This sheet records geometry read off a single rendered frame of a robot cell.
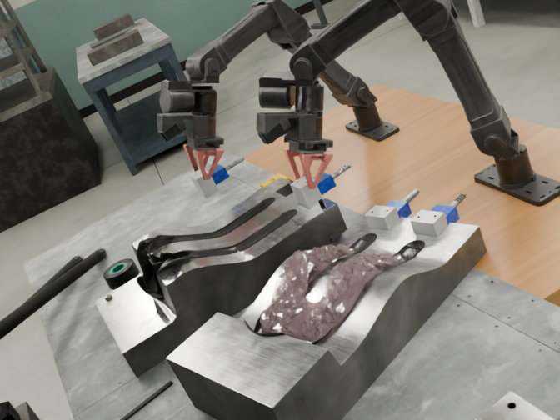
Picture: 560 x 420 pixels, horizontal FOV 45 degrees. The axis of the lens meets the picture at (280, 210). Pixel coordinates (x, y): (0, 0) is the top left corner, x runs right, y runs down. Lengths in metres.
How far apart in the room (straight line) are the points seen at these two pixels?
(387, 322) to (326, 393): 0.15
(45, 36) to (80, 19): 0.41
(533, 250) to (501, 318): 0.18
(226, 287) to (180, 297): 0.09
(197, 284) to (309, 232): 0.25
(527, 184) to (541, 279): 0.29
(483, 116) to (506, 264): 0.29
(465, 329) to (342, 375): 0.21
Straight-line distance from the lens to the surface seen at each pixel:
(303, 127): 1.33
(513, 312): 1.09
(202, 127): 1.56
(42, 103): 5.20
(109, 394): 1.32
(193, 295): 1.28
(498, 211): 1.34
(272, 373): 0.96
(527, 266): 1.18
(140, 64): 4.98
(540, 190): 1.35
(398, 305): 1.05
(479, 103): 1.31
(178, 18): 7.85
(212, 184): 1.60
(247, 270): 1.31
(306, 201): 1.37
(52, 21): 7.78
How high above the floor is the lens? 1.48
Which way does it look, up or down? 25 degrees down
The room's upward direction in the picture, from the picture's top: 24 degrees counter-clockwise
